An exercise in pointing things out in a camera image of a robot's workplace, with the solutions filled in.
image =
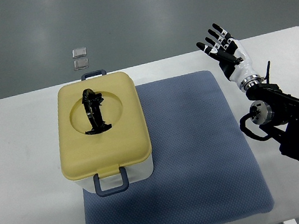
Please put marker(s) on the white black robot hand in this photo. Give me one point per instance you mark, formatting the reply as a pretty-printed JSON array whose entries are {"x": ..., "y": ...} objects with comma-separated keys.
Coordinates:
[{"x": 233, "y": 58}]

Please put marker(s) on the yellow box lid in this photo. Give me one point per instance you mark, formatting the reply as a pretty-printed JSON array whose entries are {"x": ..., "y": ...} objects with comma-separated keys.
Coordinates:
[{"x": 101, "y": 128}]

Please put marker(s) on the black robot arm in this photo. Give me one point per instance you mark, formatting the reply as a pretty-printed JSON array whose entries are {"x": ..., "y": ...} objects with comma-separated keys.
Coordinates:
[{"x": 273, "y": 115}]

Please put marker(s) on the white storage box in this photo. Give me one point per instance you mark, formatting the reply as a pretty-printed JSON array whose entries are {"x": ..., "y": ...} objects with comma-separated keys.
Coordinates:
[{"x": 130, "y": 174}]

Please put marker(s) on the blue padded mat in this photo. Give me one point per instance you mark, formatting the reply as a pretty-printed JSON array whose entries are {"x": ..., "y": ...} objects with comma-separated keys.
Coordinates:
[{"x": 204, "y": 170}]

